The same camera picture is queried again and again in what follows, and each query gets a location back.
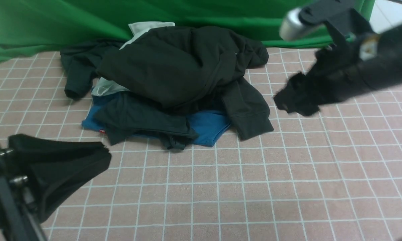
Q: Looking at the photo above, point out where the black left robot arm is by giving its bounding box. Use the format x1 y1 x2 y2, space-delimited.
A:
0 133 111 241

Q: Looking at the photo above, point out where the blue shirt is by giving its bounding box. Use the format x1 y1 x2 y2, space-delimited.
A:
82 91 231 150

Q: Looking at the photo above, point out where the dark teal shirt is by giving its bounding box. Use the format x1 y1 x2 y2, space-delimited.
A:
60 38 199 150

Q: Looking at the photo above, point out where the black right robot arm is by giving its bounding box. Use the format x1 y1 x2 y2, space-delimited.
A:
274 24 402 116

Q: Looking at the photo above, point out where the dark gray long-sleeve shirt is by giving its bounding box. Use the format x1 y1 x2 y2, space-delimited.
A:
97 26 274 140

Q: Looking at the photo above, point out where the pink checkered tablecloth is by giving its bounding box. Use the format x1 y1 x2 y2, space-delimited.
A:
0 47 402 241

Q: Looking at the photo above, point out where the green backdrop cloth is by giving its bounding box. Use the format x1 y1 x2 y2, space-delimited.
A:
0 0 376 64

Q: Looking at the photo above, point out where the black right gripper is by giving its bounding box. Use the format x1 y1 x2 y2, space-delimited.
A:
273 50 359 116

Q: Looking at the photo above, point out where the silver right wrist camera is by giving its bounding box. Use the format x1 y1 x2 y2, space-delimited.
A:
279 7 320 41

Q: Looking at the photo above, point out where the white shirt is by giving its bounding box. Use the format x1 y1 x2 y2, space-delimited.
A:
91 21 176 97

